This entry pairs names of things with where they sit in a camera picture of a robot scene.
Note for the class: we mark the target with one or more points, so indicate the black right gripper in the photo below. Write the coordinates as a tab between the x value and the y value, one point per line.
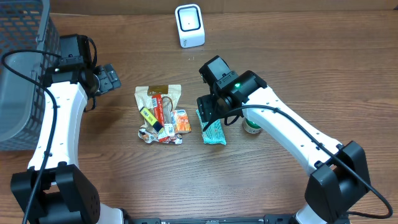
204	108

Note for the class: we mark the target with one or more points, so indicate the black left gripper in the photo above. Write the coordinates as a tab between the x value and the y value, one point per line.
109	78

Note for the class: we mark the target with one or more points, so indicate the teal orange tissue pack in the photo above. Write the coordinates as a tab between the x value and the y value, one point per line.
214	134

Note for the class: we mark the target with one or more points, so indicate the small orange snack packet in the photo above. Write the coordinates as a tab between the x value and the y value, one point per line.
181	122

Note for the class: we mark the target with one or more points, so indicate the beige brown snack pouch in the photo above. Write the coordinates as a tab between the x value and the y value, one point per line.
170	95

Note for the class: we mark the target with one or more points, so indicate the red snack stick packet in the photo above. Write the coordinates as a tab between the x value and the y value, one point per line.
158	108

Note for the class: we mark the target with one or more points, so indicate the yellow highlighter marker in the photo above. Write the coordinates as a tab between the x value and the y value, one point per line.
151	119

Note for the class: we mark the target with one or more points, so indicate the silver red crinkled wrapper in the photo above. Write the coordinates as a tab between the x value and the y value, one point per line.
149	135

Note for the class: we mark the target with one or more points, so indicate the green lid knorr cup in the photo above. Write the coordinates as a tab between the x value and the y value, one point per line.
250	127

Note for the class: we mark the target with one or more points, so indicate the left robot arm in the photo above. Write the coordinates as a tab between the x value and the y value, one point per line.
53	189

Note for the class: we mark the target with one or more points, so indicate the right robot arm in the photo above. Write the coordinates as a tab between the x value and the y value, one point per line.
338	173

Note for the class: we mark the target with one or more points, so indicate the white barcode scanner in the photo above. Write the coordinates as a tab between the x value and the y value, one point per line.
190	25

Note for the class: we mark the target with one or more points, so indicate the grey plastic mesh basket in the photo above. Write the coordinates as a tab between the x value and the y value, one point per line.
29	33

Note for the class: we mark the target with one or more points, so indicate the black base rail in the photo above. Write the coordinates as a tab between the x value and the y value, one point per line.
266	219

